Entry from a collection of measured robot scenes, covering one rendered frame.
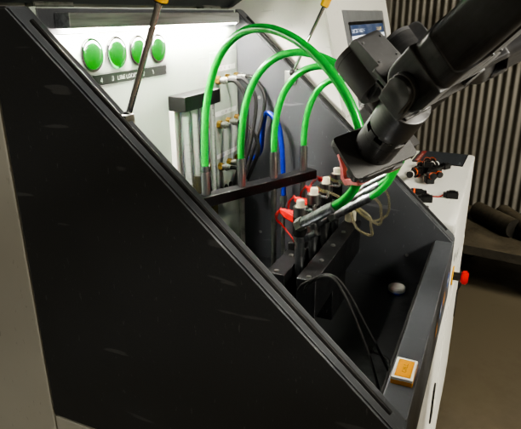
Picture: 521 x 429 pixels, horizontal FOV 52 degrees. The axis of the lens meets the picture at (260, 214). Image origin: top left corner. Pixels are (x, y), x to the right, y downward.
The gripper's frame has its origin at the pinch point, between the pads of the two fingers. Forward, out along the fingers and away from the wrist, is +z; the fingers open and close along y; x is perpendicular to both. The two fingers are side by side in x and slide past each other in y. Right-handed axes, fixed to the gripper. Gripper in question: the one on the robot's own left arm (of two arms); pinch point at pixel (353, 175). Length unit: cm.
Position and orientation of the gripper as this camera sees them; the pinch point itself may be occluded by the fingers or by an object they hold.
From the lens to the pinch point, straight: 81.5
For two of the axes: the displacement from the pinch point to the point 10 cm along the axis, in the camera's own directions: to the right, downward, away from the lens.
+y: -8.8, 3.7, -3.1
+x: 4.5, 8.6, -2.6
